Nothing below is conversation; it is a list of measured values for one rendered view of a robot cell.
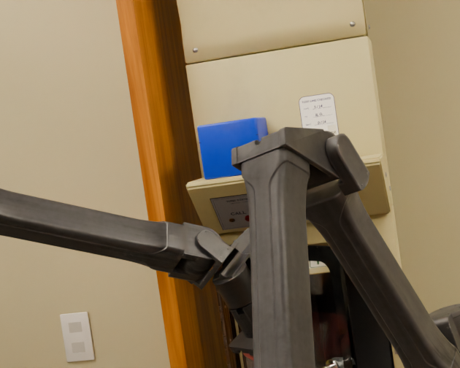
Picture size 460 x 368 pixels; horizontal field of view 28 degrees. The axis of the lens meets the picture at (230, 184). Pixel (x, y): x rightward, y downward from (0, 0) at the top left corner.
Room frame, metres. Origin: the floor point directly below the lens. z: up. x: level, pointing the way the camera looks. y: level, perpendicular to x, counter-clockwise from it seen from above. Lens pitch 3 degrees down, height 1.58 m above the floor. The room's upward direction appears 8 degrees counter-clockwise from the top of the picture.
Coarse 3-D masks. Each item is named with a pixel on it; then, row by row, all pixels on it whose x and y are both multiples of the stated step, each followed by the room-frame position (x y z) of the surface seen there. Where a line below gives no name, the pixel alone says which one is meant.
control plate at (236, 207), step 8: (216, 200) 1.52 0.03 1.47; (224, 200) 1.52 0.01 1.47; (232, 200) 1.52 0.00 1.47; (240, 200) 1.52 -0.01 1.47; (216, 208) 1.53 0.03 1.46; (224, 208) 1.53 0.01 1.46; (232, 208) 1.53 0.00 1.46; (240, 208) 1.53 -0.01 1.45; (248, 208) 1.53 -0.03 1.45; (224, 216) 1.55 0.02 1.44; (232, 216) 1.55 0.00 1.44; (240, 216) 1.55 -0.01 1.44; (224, 224) 1.57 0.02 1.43; (232, 224) 1.56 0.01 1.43; (240, 224) 1.56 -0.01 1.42; (248, 224) 1.56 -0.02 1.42
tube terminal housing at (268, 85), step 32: (192, 64) 1.61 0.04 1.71; (224, 64) 1.60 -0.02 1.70; (256, 64) 1.59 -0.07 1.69; (288, 64) 1.58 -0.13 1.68; (320, 64) 1.57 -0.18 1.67; (352, 64) 1.55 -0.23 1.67; (192, 96) 1.62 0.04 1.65; (224, 96) 1.60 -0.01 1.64; (256, 96) 1.59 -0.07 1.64; (288, 96) 1.58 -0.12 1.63; (352, 96) 1.56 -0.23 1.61; (352, 128) 1.56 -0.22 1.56; (384, 160) 1.55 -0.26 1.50; (384, 224) 1.55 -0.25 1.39
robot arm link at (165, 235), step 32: (0, 192) 1.27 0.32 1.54; (0, 224) 1.25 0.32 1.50; (32, 224) 1.26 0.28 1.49; (64, 224) 1.28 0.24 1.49; (96, 224) 1.30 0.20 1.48; (128, 224) 1.33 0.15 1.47; (160, 224) 1.34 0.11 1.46; (192, 224) 1.36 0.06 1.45; (128, 256) 1.32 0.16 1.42; (160, 256) 1.33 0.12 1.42; (192, 256) 1.33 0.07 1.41
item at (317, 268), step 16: (320, 256) 1.39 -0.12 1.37; (320, 272) 1.40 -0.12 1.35; (336, 272) 1.37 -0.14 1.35; (320, 288) 1.40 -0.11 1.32; (336, 288) 1.37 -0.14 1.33; (320, 304) 1.40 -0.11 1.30; (336, 304) 1.38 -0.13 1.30; (320, 320) 1.41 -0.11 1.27; (336, 320) 1.38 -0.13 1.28; (320, 336) 1.41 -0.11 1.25; (336, 336) 1.38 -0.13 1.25; (352, 336) 1.37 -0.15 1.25; (240, 352) 1.58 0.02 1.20; (320, 352) 1.42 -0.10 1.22; (336, 352) 1.39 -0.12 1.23; (352, 352) 1.36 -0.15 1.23
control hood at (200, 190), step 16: (368, 160) 1.44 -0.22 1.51; (240, 176) 1.49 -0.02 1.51; (384, 176) 1.48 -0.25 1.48; (192, 192) 1.51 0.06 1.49; (208, 192) 1.51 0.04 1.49; (224, 192) 1.51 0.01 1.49; (240, 192) 1.50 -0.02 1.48; (368, 192) 1.49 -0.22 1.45; (384, 192) 1.49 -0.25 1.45; (208, 208) 1.54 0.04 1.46; (368, 208) 1.52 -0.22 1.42; (384, 208) 1.52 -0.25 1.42; (208, 224) 1.57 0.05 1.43
